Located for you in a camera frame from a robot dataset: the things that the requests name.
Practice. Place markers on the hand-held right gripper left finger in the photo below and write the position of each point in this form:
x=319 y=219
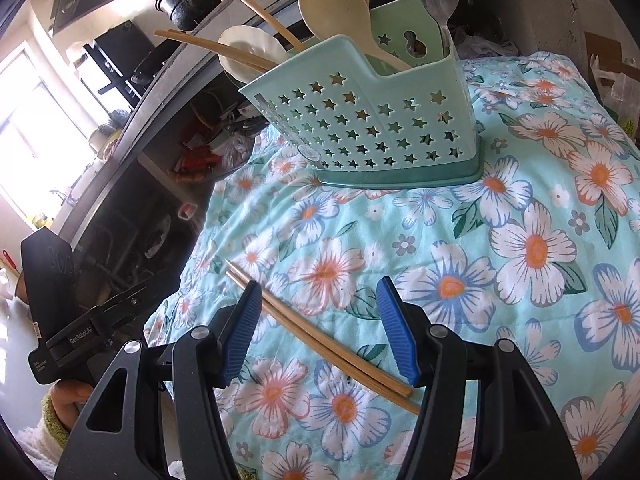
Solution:
x=240 y=335

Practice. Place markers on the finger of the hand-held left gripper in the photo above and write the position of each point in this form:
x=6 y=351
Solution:
x=137 y=299

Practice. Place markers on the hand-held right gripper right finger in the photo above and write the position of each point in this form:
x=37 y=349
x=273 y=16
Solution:
x=397 y=335

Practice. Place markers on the green star-holed utensil holder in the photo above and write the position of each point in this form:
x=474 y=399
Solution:
x=375 y=110

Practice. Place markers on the white plastic spoon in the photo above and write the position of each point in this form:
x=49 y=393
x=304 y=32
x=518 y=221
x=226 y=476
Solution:
x=250 y=47

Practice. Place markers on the cream plastic spoon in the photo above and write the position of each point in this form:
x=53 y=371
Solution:
x=332 y=5

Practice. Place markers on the person's left forearm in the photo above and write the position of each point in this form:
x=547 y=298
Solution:
x=42 y=445

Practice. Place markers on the person's left hand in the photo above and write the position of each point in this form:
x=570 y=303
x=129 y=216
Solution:
x=74 y=402

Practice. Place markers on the cooking oil jug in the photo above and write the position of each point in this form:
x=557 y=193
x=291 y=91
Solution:
x=186 y=211

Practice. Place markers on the floral turquoise blanket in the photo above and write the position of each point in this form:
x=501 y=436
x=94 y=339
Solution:
x=500 y=285

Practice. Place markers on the red snack packets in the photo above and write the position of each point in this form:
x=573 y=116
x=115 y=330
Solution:
x=195 y=162

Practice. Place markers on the window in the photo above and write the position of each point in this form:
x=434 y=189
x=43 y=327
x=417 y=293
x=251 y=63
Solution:
x=40 y=120

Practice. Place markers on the plastic bag with brown contents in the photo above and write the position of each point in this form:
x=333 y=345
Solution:
x=232 y=150

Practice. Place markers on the black wok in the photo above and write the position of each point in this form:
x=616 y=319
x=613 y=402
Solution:
x=147 y=70

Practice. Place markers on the black countertop appliance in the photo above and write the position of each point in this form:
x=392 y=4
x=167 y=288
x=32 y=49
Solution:
x=120 y=42

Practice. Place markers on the white crumpled plastic bag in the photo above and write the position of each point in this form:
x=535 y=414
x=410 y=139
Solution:
x=485 y=45

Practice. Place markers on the green printed plastic bag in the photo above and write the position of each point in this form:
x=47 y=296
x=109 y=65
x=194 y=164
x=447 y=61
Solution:
x=620 y=105

